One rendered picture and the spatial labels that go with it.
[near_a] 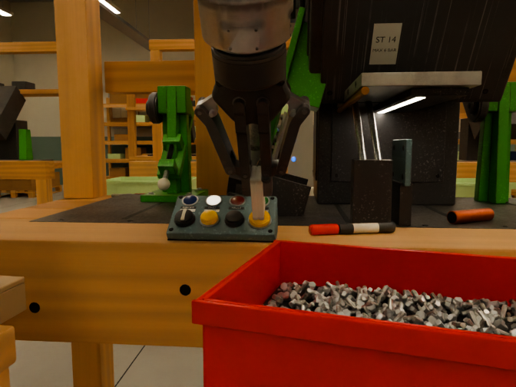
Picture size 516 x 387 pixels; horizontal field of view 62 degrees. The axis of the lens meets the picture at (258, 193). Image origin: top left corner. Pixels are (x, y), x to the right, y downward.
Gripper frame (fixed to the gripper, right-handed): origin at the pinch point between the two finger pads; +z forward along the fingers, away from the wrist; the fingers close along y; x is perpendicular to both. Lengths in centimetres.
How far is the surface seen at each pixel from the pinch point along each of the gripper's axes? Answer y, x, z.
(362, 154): 15.6, 15.5, 5.1
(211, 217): -6.5, -0.6, 3.9
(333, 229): 10.5, 2.1, 8.8
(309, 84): 7.3, 30.1, 0.2
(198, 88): -21, 62, 18
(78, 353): -58, 18, 80
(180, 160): -22.2, 37.8, 23.2
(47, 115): -632, 883, 519
